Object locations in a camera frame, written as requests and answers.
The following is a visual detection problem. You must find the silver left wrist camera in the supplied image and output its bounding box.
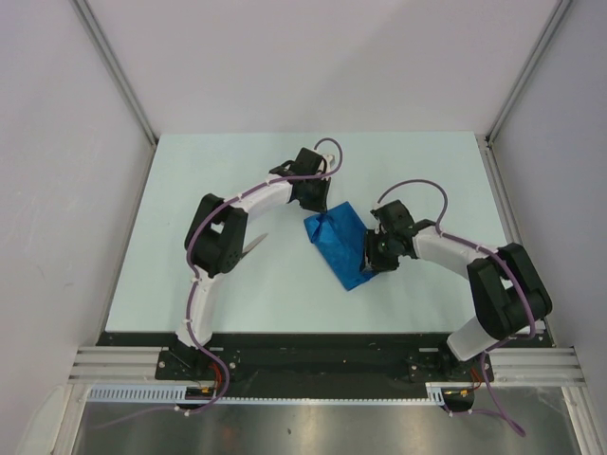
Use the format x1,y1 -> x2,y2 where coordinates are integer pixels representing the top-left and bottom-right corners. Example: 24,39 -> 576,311
322,154 -> 338,168

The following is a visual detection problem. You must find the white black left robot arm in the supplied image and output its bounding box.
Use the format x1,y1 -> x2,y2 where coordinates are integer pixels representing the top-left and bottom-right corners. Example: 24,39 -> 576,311
175,148 -> 342,379

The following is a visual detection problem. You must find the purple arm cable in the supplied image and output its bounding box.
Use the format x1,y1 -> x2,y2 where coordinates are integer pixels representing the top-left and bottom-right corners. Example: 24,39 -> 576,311
185,136 -> 345,355
377,178 -> 537,437

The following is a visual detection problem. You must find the white slotted cable duct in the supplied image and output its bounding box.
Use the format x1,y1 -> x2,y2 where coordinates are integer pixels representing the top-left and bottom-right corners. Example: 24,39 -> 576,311
84,381 -> 450,407

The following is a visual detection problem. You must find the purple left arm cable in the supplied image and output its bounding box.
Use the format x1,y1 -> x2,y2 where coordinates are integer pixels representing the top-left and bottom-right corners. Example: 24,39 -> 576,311
185,136 -> 345,355

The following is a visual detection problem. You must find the aluminium left corner post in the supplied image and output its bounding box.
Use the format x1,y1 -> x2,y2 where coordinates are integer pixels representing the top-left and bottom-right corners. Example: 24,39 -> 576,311
70,0 -> 160,146

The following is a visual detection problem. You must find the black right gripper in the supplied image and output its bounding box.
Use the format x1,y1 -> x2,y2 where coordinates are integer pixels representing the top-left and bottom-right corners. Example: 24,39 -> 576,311
359,228 -> 399,274

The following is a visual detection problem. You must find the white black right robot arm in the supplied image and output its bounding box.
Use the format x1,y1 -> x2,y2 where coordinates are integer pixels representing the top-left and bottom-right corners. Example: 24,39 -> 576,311
360,200 -> 553,380

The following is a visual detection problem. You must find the blue satin napkin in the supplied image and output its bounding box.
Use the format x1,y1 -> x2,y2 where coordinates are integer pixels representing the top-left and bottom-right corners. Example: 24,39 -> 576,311
303,202 -> 377,291

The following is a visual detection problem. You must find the aluminium right corner post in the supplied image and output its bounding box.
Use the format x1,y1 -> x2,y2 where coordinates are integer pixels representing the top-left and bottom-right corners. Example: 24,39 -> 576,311
486,0 -> 578,143

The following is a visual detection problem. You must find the aluminium front frame rail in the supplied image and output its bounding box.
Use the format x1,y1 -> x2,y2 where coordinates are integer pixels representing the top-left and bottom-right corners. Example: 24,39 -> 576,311
69,347 -> 585,387

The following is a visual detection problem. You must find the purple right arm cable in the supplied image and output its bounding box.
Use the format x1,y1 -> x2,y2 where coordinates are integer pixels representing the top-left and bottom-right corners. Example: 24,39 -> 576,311
377,178 -> 537,437

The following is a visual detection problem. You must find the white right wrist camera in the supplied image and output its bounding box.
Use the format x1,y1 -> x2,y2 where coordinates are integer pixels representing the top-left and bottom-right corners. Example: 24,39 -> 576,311
370,202 -> 381,218

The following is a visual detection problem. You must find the aluminium corner post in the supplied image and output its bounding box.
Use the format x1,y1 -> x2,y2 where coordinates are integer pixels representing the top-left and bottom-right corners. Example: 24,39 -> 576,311
70,0 -> 160,146
486,0 -> 578,143

